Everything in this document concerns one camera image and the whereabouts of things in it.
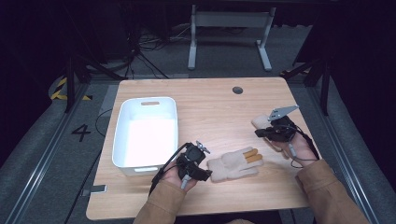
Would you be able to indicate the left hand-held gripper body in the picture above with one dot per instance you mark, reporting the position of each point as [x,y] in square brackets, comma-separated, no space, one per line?
[193,154]

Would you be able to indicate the white plastic basket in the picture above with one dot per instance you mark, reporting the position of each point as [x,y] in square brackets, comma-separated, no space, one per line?
[146,140]

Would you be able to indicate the small metal bracket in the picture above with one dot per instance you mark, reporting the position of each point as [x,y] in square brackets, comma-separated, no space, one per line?
[95,189]

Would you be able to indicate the person's left hand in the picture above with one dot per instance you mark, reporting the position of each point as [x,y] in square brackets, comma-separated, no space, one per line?
[174,179]

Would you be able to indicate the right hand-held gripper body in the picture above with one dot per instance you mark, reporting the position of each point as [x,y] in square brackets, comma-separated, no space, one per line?
[280,129]

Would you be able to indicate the person's right hand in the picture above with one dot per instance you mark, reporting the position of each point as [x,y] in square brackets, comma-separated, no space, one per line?
[300,149]

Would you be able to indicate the black metal stand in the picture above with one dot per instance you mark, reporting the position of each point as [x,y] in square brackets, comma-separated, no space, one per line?
[70,84]
[323,81]

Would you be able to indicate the yellow black hazard tape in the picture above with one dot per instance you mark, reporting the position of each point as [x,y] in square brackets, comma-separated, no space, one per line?
[59,90]

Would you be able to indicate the grey metal desk frame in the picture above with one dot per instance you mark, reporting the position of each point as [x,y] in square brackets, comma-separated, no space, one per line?
[229,20]

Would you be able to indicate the beige glove with orange fingertips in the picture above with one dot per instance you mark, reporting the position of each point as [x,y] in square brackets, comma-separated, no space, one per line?
[232,165]

